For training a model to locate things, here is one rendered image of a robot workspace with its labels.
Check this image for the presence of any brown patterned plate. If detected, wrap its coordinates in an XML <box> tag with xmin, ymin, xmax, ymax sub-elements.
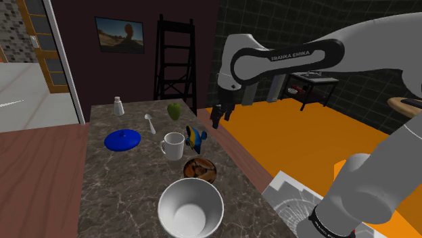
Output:
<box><xmin>183</xmin><ymin>157</ymin><xmax>218</xmax><ymax>185</ymax></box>

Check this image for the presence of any large white bowl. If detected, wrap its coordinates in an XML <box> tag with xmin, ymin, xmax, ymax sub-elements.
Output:
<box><xmin>157</xmin><ymin>178</ymin><xmax>225</xmax><ymax>238</ymax></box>

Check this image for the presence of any grey patterned robot stand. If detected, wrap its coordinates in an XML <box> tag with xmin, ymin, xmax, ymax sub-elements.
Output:
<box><xmin>261</xmin><ymin>170</ymin><xmax>390</xmax><ymax>238</ymax></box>

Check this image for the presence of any black side table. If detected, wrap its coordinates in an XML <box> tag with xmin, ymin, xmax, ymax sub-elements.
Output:
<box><xmin>280</xmin><ymin>71</ymin><xmax>340</xmax><ymax>112</ymax></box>

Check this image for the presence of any wooden glass-panel door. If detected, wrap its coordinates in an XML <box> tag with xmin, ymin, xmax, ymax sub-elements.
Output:
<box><xmin>16</xmin><ymin>0</ymin><xmax>71</xmax><ymax>95</ymax></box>

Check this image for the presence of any white spoon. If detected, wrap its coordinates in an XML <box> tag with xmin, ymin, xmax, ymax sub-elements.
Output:
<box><xmin>144</xmin><ymin>113</ymin><xmax>157</xmax><ymax>135</ymax></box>

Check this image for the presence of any white mug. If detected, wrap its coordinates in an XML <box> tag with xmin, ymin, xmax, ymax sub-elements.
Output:
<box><xmin>159</xmin><ymin>132</ymin><xmax>186</xmax><ymax>162</ymax></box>

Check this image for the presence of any green apple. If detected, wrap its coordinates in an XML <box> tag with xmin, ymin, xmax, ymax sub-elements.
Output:
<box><xmin>166</xmin><ymin>102</ymin><xmax>183</xmax><ymax>122</ymax></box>

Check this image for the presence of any round wooden table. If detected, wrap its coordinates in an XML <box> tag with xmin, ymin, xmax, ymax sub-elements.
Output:
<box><xmin>387</xmin><ymin>97</ymin><xmax>422</xmax><ymax>120</ymax></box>

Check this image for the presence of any white salt shaker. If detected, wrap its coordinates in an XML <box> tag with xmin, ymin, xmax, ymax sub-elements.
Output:
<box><xmin>113</xmin><ymin>96</ymin><xmax>125</xmax><ymax>116</ymax></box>

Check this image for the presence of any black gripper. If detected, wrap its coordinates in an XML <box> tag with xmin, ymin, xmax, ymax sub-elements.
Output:
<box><xmin>210</xmin><ymin>88</ymin><xmax>237</xmax><ymax>130</ymax></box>

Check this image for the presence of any blue and yellow fish figure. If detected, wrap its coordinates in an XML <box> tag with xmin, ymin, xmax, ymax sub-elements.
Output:
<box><xmin>185</xmin><ymin>125</ymin><xmax>208</xmax><ymax>155</ymax></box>

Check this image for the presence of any framed landscape wall picture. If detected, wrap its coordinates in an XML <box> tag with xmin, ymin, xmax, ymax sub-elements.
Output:
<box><xmin>94</xmin><ymin>16</ymin><xmax>146</xmax><ymax>55</ymax></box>

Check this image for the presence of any black ladder shelf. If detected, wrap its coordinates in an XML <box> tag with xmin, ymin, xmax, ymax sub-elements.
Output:
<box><xmin>152</xmin><ymin>14</ymin><xmax>198</xmax><ymax>116</ymax></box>

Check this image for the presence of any blue round lid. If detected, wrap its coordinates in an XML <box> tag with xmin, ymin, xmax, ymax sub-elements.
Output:
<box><xmin>103</xmin><ymin>128</ymin><xmax>142</xmax><ymax>152</ymax></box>

